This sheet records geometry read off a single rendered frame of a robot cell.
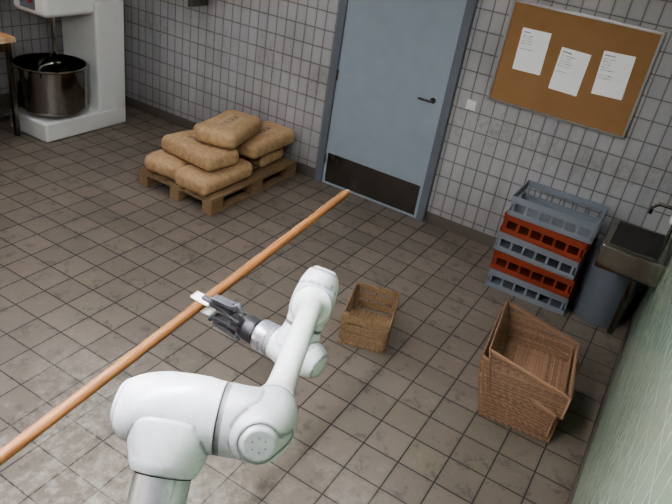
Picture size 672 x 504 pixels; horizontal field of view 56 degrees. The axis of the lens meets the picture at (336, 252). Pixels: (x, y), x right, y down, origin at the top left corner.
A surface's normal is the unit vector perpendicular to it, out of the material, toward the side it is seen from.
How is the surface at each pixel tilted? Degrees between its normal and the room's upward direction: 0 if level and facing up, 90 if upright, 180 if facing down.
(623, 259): 90
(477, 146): 90
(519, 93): 90
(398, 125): 90
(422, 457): 0
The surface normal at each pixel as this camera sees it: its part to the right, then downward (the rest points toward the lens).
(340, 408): 0.15, -0.85
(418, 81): -0.52, 0.37
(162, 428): 0.00, -0.18
